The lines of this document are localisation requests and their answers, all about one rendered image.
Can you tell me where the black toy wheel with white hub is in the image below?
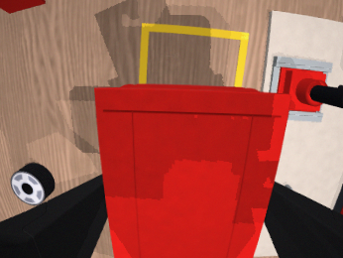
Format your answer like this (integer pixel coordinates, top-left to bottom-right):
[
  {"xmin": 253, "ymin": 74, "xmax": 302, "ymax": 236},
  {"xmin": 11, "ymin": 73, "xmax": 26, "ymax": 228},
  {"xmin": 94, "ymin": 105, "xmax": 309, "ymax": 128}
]
[{"xmin": 11, "ymin": 164, "xmax": 56, "ymax": 205}]

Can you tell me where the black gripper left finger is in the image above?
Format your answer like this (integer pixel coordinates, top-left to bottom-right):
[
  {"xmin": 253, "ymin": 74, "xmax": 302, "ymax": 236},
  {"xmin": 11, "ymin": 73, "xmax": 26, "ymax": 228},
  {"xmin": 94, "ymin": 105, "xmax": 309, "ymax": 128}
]
[{"xmin": 0, "ymin": 174, "xmax": 108, "ymax": 258}]

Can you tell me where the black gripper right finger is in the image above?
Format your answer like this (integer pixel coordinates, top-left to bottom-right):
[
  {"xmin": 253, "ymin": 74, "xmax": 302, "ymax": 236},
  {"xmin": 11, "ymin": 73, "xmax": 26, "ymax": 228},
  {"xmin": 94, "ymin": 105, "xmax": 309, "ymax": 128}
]
[{"xmin": 264, "ymin": 181, "xmax": 343, "ymax": 258}]

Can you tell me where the yellow rectangular frame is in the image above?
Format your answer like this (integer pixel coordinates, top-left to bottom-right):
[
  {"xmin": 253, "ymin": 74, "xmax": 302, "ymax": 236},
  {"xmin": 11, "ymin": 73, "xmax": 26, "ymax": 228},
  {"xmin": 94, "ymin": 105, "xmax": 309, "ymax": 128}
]
[{"xmin": 139, "ymin": 24, "xmax": 250, "ymax": 86}]

